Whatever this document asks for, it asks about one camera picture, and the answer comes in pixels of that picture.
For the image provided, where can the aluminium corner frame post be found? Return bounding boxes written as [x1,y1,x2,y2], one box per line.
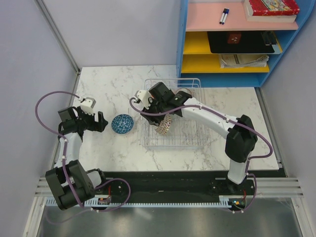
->
[34,0,81,75]

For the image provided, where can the red patterned book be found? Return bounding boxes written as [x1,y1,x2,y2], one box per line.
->
[243,0,300,23]

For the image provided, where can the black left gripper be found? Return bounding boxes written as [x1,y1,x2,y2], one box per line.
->
[75,107,107,133]

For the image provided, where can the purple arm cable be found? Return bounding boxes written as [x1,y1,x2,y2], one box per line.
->
[129,97,274,214]
[35,90,132,224]

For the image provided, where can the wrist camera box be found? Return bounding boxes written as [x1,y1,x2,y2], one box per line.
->
[134,90,151,109]
[79,97,96,116]

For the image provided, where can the white wire dish rack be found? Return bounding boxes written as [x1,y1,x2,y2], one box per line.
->
[140,79,207,150]

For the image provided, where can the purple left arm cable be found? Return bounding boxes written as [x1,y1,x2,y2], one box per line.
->
[35,90,132,224]

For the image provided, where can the blue triangle patterned bowl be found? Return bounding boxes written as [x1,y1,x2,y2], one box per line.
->
[111,114,134,134]

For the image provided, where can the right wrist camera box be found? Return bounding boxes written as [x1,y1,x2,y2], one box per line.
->
[134,90,151,109]

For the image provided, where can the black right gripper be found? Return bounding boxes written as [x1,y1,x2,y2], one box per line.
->
[140,96,167,127]

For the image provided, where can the black capped marker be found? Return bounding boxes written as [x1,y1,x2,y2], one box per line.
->
[219,8,228,24]

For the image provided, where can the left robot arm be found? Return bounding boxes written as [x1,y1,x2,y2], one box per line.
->
[45,106,108,210]

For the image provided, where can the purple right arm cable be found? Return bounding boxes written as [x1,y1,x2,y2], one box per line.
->
[129,97,274,214]

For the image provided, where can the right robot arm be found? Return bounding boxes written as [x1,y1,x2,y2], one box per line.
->
[139,82,258,195]

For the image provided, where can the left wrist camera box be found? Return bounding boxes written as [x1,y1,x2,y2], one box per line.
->
[79,97,96,116]

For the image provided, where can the blue shelf unit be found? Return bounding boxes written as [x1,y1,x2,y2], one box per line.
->
[176,0,315,87]

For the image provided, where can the black tablet with red box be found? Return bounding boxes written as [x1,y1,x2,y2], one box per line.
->
[207,31,275,54]

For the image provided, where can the spiral bound notebook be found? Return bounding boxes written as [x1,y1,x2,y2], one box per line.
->
[219,54,269,68]

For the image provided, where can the blue capped marker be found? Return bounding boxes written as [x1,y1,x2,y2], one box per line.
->
[222,9,230,25]

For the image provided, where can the pink patterned small bowl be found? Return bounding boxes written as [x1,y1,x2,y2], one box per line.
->
[176,87,193,95]

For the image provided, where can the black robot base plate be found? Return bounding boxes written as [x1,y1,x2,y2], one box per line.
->
[79,170,256,207]

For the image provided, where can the brown checkered blue-rimmed bowl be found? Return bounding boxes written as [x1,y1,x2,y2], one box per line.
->
[155,114,172,135]

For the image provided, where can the white slotted cable duct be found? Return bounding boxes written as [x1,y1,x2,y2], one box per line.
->
[45,195,246,207]

